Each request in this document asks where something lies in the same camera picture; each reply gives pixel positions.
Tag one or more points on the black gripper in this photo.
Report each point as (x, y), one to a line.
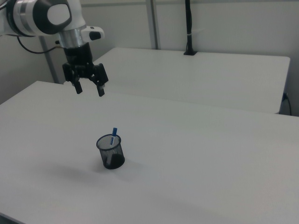
(80, 63)

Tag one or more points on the blue and white marker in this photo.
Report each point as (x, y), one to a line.
(114, 133)

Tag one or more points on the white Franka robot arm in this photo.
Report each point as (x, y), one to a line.
(35, 16)

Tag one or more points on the black mesh pen cup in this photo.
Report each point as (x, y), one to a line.
(112, 156)

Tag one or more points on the black pole stand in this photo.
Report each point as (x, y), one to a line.
(188, 23)

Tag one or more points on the white zip tie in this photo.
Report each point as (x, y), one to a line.
(195, 31)

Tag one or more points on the aluminium frame post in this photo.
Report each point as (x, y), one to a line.
(153, 23)

